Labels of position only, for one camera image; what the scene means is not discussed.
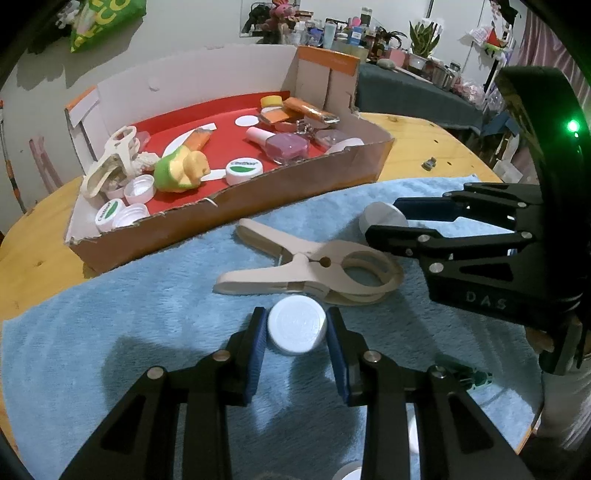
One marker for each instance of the plain white bottle cap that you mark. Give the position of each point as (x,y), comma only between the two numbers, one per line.
(297,324)

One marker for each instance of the pink plush bunny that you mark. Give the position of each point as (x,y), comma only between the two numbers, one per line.
(283,14)

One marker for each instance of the green logo Cestbon cap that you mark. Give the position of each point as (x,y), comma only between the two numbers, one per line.
(241,170)

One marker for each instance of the green yellow squishy toy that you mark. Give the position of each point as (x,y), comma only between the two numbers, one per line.
(180,171)

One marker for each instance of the white cap in box corner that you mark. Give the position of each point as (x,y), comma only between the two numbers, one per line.
(140,190)

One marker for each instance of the square orange snack packet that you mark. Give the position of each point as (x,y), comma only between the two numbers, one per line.
(276,115)

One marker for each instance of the small grey metal piece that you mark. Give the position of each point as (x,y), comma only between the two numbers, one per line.
(429,164)

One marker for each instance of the potted green plant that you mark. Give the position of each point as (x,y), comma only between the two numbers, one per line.
(425,37)

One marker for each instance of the long orange snack packet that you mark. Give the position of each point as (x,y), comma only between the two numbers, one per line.
(298,109)

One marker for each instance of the clear small plastic case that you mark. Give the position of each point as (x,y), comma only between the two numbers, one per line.
(327,138)

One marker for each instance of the green shopping bag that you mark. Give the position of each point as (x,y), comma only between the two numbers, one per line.
(96,20)

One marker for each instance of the cardboard box with red bottom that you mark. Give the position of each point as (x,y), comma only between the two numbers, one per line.
(168,98)

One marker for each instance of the blue fluffy towel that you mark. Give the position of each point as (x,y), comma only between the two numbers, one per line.
(68,361)

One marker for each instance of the white cap with grey print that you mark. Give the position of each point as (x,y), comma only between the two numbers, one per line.
(381,214)

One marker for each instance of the yellow bottle cap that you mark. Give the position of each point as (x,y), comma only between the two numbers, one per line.
(271,102)

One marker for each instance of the beige clothespin in box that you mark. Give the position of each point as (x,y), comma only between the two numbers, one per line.
(119,151)

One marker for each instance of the silver hair claw clip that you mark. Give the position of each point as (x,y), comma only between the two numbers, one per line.
(306,127)

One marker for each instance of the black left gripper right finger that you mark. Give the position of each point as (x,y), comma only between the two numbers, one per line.
(353,374)

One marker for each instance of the large beige clothespin on towel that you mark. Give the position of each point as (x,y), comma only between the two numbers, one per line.
(338,272)

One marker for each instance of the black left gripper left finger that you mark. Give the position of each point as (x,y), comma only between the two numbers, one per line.
(247,349)

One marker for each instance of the orange handled broom stick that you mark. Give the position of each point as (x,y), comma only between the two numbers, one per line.
(8,164)

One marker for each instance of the dark green clothed side table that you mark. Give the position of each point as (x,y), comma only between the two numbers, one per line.
(392,92)

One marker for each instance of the purple nail polish bottle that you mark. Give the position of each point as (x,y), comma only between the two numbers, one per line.
(282,148)

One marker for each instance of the upturned white cap in box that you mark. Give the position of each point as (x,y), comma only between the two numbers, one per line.
(129,215)

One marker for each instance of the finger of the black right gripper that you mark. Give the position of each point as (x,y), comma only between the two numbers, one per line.
(508,206)
(496,255)

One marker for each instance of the green logo cap in corner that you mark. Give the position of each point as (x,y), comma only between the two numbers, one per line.
(106,214)

